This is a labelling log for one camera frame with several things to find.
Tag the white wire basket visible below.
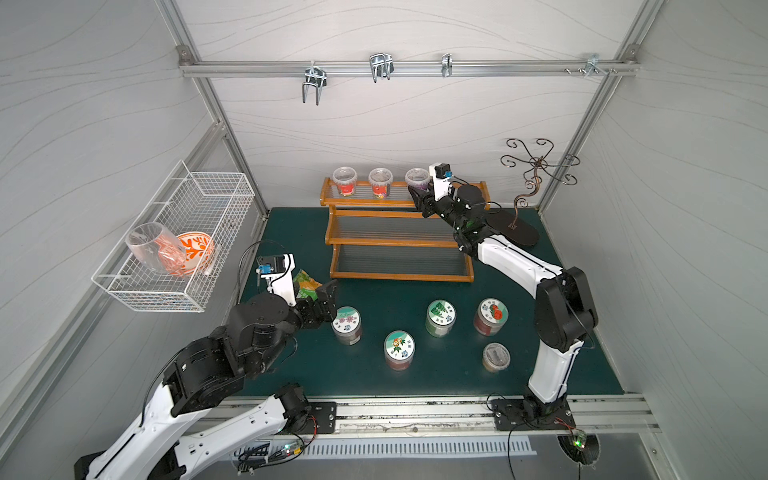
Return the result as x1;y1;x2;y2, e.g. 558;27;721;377
92;161;254;313

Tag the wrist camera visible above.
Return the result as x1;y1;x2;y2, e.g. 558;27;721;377
428;163;453;201
256;254;296;307

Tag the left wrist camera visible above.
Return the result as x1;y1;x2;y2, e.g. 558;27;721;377
256;254;296;307

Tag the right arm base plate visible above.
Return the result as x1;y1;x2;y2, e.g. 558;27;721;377
486;396;576;432

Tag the green leaf label jar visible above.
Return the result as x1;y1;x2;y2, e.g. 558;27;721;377
425;299;456;338

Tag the orange wooden tiered shelf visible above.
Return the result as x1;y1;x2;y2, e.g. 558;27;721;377
320;178;475;283

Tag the green snack packet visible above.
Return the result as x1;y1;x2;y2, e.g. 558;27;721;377
293;269;322;300

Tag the metal double hook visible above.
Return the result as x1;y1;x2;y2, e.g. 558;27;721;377
369;53;394;83
302;63;328;106

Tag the orange fruit label jar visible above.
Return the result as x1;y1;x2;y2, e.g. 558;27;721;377
384;330;415;371

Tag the tomato label seed jar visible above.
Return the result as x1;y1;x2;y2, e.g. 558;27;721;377
473;298;509;337

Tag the orange patterned bowl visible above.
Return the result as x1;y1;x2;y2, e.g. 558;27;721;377
173;231;216;276

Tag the metal scroll hook stand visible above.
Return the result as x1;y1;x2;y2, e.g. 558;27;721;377
486;137;578;247

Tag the small clear-lid jar top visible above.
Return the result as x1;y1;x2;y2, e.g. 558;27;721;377
331;166;358;197

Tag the small clear-lid jar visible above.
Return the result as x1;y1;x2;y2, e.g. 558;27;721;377
368;167;393;199
482;342;511;373
404;168;432;191
331;166;358;197

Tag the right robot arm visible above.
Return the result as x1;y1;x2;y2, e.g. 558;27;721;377
408;185;598;419

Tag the metal single hook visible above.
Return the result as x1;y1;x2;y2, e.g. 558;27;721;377
441;53;453;78

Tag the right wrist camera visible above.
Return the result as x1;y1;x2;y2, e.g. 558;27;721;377
428;163;453;201

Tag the clear glass cup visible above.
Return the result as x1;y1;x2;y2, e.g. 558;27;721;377
125;222;186;274

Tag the aluminium top rail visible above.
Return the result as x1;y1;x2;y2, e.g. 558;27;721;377
180;58;640;79

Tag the metal hook right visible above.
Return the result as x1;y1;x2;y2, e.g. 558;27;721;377
564;53;612;78

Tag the metal double hook left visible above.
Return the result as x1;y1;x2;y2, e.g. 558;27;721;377
302;63;328;106

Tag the metal double hook middle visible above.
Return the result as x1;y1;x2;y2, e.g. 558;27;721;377
369;53;394;83

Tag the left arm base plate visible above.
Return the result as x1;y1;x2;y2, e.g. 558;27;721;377
291;401;338;435

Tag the flower label seed jar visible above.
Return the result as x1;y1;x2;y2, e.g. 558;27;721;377
331;306;362;346

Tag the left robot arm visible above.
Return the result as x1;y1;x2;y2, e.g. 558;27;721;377
74;280;338;479

